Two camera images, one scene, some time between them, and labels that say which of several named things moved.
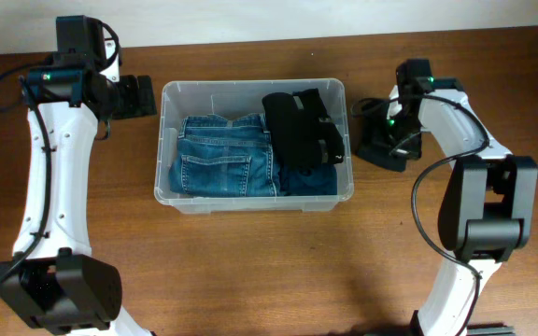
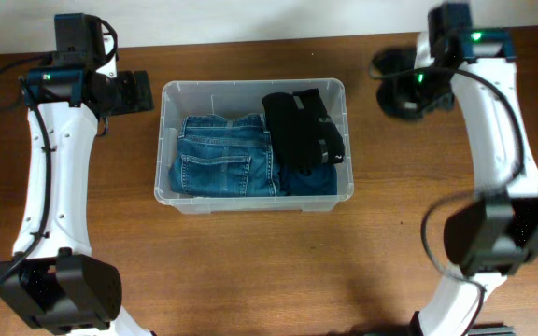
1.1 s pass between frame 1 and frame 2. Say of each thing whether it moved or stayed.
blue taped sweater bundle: stayed
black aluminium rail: stayed
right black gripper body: moved
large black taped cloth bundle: stayed
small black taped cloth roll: moved
